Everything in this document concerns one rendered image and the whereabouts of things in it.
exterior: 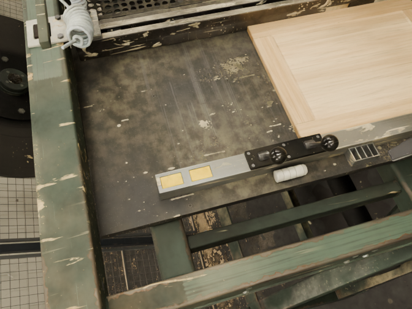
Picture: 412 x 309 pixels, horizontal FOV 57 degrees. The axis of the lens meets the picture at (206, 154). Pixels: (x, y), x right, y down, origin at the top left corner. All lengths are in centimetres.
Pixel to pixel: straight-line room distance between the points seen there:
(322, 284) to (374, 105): 82
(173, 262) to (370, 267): 86
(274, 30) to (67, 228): 83
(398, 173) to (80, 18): 89
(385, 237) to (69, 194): 68
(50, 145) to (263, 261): 53
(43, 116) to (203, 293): 54
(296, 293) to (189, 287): 102
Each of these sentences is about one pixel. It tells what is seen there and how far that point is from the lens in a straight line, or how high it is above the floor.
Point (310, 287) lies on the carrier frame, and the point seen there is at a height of 79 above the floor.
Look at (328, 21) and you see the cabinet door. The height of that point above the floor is 115.
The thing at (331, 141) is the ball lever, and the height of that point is 144.
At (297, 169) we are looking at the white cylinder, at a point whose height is 141.
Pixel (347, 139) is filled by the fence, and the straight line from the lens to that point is 101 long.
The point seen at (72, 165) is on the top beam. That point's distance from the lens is 88.
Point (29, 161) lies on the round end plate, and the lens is 146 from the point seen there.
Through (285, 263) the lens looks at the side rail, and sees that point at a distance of 83.
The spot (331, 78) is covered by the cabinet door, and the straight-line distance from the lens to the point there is 116.
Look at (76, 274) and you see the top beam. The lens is 79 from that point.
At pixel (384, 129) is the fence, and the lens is 107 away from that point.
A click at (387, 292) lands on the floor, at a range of 245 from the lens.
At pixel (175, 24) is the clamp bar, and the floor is 157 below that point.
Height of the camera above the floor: 215
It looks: 38 degrees down
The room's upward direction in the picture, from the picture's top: 83 degrees counter-clockwise
